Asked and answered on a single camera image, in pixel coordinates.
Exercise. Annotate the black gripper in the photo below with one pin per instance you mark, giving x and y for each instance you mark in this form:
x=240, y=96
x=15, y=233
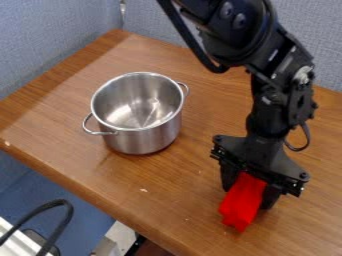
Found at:
x=262, y=158

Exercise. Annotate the red block object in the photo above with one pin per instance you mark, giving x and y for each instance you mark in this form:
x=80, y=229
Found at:
x=242, y=201

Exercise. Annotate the stainless steel pot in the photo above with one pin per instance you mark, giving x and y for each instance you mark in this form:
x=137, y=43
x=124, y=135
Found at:
x=136, y=112

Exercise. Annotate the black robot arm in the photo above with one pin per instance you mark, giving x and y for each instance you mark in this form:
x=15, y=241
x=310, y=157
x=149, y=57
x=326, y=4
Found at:
x=235, y=33

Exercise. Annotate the white box under table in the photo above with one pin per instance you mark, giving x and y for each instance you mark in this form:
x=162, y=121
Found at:
x=24, y=243

